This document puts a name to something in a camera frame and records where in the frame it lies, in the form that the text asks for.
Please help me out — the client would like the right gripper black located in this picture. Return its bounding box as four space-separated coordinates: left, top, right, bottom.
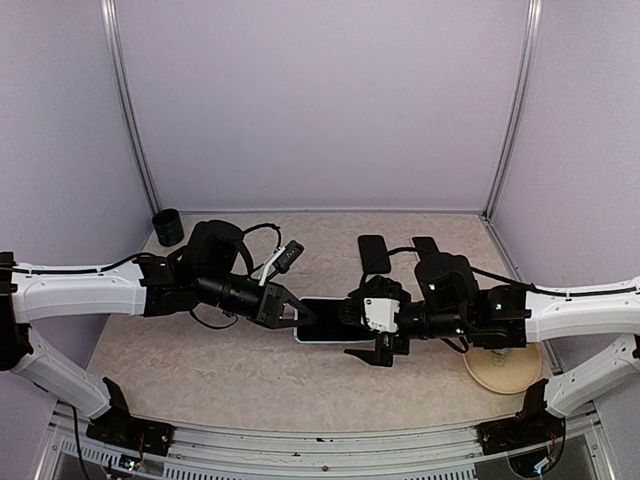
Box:
350 275 471 367

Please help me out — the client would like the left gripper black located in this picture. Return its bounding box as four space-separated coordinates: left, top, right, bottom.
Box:
196 268 317 328

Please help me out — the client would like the light blue phone case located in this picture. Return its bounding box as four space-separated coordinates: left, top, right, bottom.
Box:
293 297 379 346

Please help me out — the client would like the black phone case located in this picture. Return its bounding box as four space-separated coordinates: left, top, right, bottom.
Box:
357 235 391 275

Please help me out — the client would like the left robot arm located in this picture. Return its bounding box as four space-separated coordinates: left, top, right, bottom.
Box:
1 220 317 445

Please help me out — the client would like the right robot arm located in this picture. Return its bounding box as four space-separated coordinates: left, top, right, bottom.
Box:
338 247 639 454

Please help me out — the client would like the light blue mug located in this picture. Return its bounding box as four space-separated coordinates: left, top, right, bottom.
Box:
491 348 512 357

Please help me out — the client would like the black cylindrical cup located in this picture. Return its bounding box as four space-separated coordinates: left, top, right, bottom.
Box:
151 208 184 247

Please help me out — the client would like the beige plate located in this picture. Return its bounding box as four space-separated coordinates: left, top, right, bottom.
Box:
463 344 543 395

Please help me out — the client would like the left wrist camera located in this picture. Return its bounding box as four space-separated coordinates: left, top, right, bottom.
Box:
259 240 304 286

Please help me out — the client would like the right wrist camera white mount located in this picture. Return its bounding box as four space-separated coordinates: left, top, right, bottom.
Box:
362 298 401 334

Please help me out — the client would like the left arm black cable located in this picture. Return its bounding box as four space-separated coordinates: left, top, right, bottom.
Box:
0 222 282 480

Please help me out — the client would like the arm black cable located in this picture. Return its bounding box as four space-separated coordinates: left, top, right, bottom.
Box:
0 222 282 480
364 246 640 296

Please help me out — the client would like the front aluminium rail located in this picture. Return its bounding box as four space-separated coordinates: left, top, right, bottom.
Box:
31 405 619 479

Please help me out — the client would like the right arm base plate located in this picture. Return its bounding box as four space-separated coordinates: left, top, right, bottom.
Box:
476 416 566 455

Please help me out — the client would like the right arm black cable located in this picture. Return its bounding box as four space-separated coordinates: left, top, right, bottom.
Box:
364 246 640 296

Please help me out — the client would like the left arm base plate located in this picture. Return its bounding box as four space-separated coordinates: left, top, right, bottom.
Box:
86 418 175 457

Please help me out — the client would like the right aluminium frame post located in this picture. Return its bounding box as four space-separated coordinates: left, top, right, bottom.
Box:
483 0 543 223

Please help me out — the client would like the aluminium frame post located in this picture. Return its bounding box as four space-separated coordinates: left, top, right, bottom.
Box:
100 0 161 215
483 0 543 223

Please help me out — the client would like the left aluminium frame post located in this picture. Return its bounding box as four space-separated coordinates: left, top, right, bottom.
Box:
100 0 161 215

